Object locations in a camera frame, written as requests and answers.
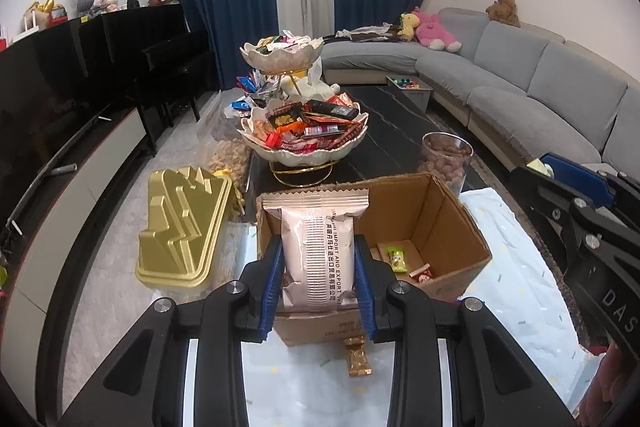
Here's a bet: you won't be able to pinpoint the grey curved sofa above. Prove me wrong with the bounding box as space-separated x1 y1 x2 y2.
320 7 640 182

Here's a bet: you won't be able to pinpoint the pink plush toy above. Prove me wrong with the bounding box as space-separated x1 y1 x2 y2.
413 6 462 53

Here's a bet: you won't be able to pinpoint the brown teddy bear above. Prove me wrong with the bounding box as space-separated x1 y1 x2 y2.
485 0 521 28

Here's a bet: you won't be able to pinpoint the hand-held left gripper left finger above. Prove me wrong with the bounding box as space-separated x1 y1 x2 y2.
55 234 286 427

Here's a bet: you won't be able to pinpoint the small green candy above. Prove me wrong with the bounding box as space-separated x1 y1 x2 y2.
387 246 407 274

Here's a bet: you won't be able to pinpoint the pile of mixed wrapped snacks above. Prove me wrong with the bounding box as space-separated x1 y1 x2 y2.
250 92 364 153

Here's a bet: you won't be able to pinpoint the black television screen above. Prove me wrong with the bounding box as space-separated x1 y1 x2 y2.
0 14 147 230

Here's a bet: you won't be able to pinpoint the white and black television cabinet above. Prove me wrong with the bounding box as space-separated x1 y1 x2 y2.
0 106 149 410

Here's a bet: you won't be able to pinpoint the bag of peanuts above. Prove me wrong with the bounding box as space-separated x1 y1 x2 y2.
207 139 251 188

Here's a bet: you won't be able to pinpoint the gold and red ornaments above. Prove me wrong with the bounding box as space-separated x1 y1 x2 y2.
19 0 69 34

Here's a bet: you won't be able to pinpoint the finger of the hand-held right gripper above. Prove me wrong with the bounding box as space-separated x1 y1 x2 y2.
509 165 640 279
541 151 640 219

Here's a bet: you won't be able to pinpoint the yellow plush toy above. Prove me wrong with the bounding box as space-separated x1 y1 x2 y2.
397 12 421 42

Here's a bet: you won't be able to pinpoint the pale pink snack packet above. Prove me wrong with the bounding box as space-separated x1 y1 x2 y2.
262 186 371 313

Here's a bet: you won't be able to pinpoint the papers and cloth clutter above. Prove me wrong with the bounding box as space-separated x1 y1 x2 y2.
335 22 402 43

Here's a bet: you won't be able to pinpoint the glass jar of nuts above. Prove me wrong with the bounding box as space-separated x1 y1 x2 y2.
418 132 474 198

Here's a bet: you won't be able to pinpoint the gold lidded candy container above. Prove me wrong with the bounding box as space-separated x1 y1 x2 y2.
135 165 234 291

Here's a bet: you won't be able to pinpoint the grey storage box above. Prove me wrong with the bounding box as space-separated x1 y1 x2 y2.
385 75 434 113

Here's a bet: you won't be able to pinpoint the black piano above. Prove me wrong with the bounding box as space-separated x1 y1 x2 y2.
100 3 217 158

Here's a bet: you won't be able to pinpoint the person's right hand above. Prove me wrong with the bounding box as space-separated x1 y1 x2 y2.
599 341 640 426

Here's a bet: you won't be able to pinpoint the white tiered shell snack stand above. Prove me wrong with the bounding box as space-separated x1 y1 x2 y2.
238 34 370 188

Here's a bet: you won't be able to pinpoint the gold foil candy packet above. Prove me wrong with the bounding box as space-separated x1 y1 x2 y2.
344 336 374 378

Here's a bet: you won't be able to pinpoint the loose heap of snack sachets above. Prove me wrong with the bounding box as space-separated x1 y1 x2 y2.
225 72 287 118

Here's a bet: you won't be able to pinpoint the brown cardboard box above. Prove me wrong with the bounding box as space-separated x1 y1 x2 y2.
255 172 494 348

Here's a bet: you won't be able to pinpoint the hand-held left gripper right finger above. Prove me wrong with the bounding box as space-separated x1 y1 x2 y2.
353 234 577 427

